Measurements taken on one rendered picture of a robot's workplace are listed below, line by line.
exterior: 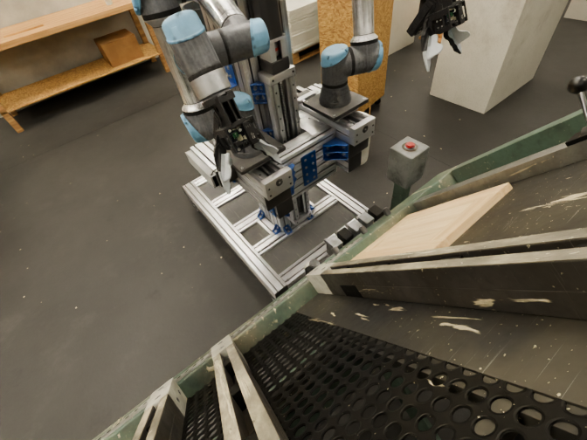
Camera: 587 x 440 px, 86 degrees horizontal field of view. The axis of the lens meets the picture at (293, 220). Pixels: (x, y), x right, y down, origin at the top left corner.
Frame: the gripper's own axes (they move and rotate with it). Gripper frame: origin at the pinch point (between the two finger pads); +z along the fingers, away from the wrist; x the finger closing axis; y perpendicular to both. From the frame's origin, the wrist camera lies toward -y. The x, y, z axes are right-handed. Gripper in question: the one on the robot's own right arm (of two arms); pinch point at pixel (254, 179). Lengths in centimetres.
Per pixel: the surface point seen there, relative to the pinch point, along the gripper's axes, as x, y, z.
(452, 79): 272, -139, 51
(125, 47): 62, -437, -130
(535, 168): 55, 32, 25
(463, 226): 30.4, 28.9, 26.8
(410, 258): 8.1, 34.7, 17.8
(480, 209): 37, 29, 27
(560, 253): 6, 58, 6
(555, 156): 55, 36, 21
